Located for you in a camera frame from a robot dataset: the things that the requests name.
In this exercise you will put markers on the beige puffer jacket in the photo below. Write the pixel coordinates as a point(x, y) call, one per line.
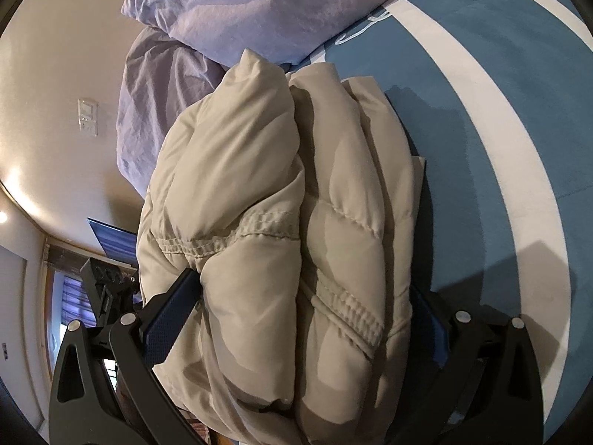
point(294, 197)

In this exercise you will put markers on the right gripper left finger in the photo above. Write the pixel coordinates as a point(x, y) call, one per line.
point(104, 389)

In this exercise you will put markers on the white wall socket panel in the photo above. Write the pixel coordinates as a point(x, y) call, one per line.
point(88, 113)

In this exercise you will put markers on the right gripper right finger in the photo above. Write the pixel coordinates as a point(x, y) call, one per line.
point(470, 379)

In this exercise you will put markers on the black flat television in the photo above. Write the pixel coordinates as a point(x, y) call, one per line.
point(118, 244)

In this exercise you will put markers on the blue white striped bedsheet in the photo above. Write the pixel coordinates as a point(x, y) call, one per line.
point(495, 97)

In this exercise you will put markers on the lavender pillow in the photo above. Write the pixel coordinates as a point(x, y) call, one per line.
point(162, 77)

